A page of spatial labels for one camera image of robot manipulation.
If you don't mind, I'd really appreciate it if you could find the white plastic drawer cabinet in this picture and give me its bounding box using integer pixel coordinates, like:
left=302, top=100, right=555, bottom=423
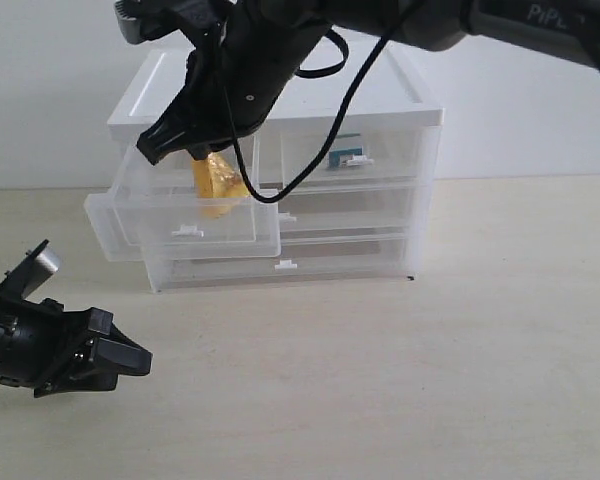
left=109, top=46, right=443, bottom=272

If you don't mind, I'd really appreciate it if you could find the middle wide clear drawer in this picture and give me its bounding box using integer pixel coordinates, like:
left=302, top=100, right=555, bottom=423
left=278, top=185, right=430, bottom=234

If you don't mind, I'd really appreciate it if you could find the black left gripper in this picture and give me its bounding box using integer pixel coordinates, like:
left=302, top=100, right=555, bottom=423
left=0, top=300, right=152, bottom=398

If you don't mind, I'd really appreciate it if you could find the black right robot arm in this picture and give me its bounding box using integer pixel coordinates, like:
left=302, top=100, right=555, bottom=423
left=117, top=1, right=600, bottom=163

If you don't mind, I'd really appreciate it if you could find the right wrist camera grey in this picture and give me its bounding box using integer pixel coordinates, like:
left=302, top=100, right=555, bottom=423
left=113, top=0, right=231, bottom=46

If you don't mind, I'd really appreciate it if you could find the yellow cheese wedge sponge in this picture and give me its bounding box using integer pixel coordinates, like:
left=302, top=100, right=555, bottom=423
left=191, top=153, right=249, bottom=219

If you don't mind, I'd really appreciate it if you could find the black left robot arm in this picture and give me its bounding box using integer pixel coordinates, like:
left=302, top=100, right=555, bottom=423
left=0, top=297, right=152, bottom=398

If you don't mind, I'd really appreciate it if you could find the bottom wide clear drawer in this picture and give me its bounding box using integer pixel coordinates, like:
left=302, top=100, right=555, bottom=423
left=146, top=233, right=418, bottom=293

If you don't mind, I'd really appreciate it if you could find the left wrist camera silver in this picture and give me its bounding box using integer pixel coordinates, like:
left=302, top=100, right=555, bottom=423
left=0, top=239, right=61, bottom=299

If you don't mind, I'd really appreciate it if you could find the white pill bottle blue label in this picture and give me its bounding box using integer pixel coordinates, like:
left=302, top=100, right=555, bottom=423
left=326, top=133, right=374, bottom=170

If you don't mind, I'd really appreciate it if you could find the wide clear drawer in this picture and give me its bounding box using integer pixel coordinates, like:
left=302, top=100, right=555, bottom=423
left=278, top=185, right=430, bottom=234
left=146, top=233, right=418, bottom=293

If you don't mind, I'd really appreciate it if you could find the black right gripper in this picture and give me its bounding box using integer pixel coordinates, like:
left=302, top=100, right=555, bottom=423
left=136, top=44, right=260, bottom=165

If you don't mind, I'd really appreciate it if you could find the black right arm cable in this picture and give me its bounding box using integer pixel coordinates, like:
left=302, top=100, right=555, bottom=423
left=219, top=0, right=600, bottom=204

